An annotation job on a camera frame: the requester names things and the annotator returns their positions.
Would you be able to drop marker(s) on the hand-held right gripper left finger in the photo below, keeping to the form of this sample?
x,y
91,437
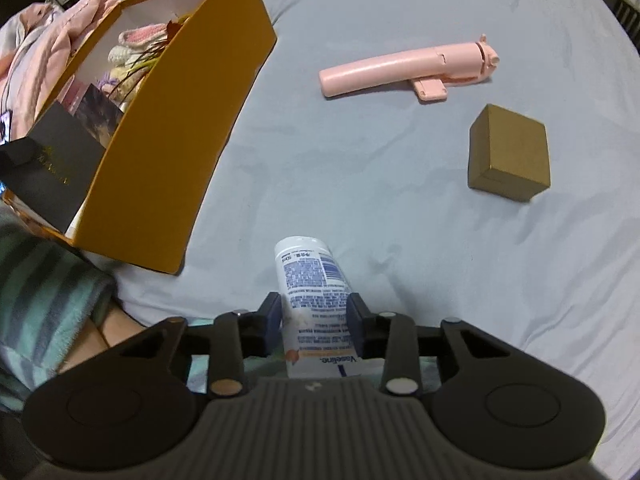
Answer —
x,y
274,325

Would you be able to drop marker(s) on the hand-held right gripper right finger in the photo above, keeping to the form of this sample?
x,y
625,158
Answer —
x,y
354,325

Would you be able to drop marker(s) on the white lotion tube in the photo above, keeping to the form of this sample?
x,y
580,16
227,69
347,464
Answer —
x,y
310,270

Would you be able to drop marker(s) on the orange cardboard box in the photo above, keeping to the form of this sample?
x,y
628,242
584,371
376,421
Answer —
x,y
165,160

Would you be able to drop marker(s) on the black box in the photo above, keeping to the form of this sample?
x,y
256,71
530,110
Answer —
x,y
60,165

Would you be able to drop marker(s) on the person's leg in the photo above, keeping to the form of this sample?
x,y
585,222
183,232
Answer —
x,y
105,335

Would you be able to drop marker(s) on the person's striped teal clothing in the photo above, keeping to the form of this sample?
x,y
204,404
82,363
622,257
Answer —
x,y
45,280

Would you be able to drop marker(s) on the small brown box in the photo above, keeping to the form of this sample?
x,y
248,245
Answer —
x,y
510,150

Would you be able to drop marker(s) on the pink selfie stick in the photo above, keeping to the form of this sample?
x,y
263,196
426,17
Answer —
x,y
380,70

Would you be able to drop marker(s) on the dark photo card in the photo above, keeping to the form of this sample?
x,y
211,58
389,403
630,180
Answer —
x,y
100,115

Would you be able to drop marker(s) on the pink white knitted toy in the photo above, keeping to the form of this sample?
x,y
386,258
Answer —
x,y
140,37

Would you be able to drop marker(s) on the pink blanket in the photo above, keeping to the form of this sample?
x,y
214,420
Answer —
x,y
65,25

